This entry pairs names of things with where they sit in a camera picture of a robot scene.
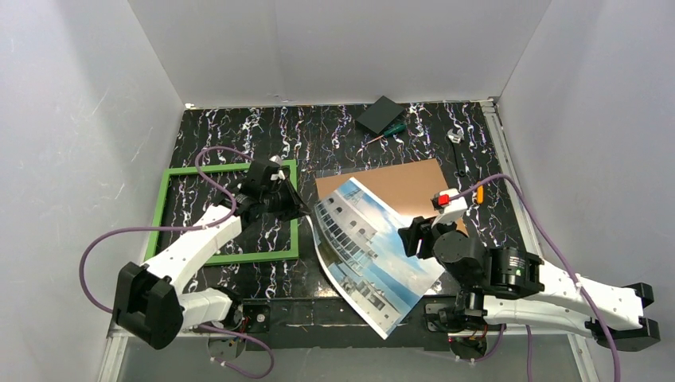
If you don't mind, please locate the building photo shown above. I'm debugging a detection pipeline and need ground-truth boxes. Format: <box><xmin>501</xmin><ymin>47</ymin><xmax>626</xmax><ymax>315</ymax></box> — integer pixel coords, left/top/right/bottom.
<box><xmin>308</xmin><ymin>177</ymin><xmax>444</xmax><ymax>339</ymax></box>

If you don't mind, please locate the orange handled screwdriver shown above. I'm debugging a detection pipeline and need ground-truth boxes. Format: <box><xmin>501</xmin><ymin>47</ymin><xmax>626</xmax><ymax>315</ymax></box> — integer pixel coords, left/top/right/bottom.
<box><xmin>475</xmin><ymin>185</ymin><xmax>485</xmax><ymax>205</ymax></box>

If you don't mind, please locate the green picture frame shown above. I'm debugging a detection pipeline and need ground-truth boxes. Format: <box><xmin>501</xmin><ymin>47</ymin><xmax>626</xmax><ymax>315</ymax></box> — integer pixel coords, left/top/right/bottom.
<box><xmin>152</xmin><ymin>163</ymin><xmax>299</xmax><ymax>267</ymax></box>

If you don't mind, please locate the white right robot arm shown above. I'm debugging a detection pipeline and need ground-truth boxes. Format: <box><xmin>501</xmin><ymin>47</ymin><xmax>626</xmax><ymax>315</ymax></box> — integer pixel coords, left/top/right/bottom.
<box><xmin>398</xmin><ymin>216</ymin><xmax>661</xmax><ymax>352</ymax></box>

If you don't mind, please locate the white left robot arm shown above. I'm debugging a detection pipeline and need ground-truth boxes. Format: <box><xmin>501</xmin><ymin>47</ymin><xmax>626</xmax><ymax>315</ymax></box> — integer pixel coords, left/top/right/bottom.
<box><xmin>112</xmin><ymin>156</ymin><xmax>310</xmax><ymax>349</ymax></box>

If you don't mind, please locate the brown backing board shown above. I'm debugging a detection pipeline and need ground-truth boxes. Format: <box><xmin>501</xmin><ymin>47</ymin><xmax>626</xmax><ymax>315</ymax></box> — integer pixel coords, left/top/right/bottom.
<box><xmin>315</xmin><ymin>159</ymin><xmax>449</xmax><ymax>227</ymax></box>

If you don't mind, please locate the black square box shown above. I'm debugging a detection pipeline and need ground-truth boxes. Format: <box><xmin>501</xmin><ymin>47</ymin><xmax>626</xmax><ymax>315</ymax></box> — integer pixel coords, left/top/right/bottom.
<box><xmin>356</xmin><ymin>96</ymin><xmax>404</xmax><ymax>135</ymax></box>

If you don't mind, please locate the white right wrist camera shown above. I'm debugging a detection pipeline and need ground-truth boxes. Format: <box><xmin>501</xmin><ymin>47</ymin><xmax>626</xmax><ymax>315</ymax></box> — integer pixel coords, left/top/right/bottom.
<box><xmin>431</xmin><ymin>189</ymin><xmax>468</xmax><ymax>226</ymax></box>

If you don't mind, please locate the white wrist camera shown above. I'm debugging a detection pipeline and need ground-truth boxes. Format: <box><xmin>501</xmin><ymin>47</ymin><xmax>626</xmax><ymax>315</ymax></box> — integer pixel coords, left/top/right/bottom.
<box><xmin>269</xmin><ymin>155</ymin><xmax>287</xmax><ymax>182</ymax></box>
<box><xmin>431</xmin><ymin>189</ymin><xmax>468</xmax><ymax>226</ymax></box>

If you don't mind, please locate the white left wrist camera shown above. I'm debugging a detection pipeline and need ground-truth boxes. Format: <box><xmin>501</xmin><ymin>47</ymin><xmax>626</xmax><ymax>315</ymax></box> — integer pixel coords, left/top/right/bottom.
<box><xmin>269</xmin><ymin>155</ymin><xmax>287</xmax><ymax>182</ymax></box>

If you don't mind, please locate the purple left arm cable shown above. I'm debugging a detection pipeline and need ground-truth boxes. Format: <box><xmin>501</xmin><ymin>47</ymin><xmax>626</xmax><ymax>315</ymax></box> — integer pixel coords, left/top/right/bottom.
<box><xmin>79</xmin><ymin>146</ymin><xmax>276</xmax><ymax>380</ymax></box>

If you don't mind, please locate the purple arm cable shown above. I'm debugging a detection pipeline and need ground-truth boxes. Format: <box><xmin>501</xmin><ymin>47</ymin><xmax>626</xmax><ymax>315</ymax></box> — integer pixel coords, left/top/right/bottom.
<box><xmin>448</xmin><ymin>173</ymin><xmax>623</xmax><ymax>382</ymax></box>
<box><xmin>79</xmin><ymin>146</ymin><xmax>276</xmax><ymax>380</ymax></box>

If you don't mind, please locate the green handled screwdriver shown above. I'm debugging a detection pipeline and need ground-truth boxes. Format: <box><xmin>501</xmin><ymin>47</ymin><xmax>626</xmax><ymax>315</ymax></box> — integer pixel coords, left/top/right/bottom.
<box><xmin>365</xmin><ymin>123</ymin><xmax>407</xmax><ymax>146</ymax></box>

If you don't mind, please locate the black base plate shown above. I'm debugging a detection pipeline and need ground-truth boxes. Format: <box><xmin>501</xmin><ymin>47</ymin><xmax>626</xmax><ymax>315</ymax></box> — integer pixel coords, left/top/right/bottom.
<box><xmin>243</xmin><ymin>295</ymin><xmax>455</xmax><ymax>351</ymax></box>

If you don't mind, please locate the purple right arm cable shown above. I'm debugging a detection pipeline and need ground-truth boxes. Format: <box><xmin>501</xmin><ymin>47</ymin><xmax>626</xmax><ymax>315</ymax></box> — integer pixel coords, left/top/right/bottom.
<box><xmin>448</xmin><ymin>173</ymin><xmax>623</xmax><ymax>382</ymax></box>

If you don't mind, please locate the aluminium rail frame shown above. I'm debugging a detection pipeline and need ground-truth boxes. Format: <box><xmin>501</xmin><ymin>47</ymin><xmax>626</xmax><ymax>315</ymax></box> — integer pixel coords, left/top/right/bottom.
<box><xmin>97</xmin><ymin>99</ymin><xmax>599</xmax><ymax>382</ymax></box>

